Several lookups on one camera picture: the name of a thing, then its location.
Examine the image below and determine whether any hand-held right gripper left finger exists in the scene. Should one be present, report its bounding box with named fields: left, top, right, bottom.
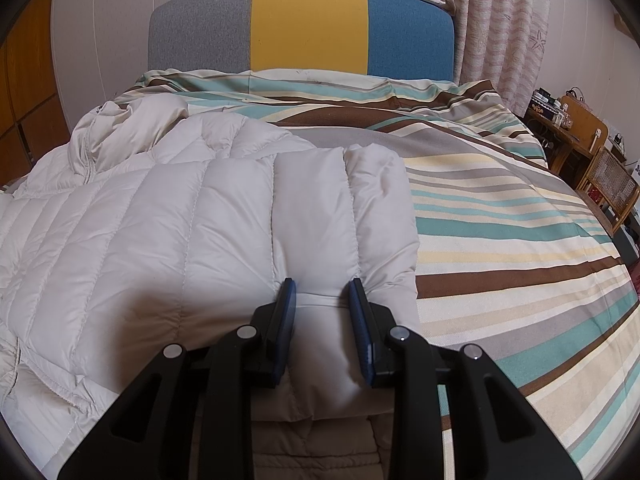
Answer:
left=57, top=277, right=298, bottom=480

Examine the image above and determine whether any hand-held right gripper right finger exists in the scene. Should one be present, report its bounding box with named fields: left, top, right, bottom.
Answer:
left=348, top=278, right=584, bottom=480

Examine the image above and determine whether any white puffer jacket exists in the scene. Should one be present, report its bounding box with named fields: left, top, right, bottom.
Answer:
left=0, top=96, right=421, bottom=480

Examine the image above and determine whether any striped bedspread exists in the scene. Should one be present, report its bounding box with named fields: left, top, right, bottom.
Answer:
left=112, top=67, right=640, bottom=480

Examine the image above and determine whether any rattan chair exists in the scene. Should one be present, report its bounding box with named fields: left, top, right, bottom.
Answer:
left=577, top=147, right=640, bottom=237

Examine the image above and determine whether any grey yellow blue headboard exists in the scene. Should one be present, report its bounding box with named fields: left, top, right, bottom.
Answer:
left=148, top=0, right=456, bottom=83

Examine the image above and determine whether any wooden desk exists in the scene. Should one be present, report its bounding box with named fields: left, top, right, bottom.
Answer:
left=524, top=91, right=610, bottom=182

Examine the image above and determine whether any white patterned curtain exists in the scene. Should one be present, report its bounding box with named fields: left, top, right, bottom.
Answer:
left=202, top=0, right=557, bottom=117

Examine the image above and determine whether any wooden wardrobe door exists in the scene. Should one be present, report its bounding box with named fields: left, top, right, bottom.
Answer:
left=0, top=0, right=71, bottom=186

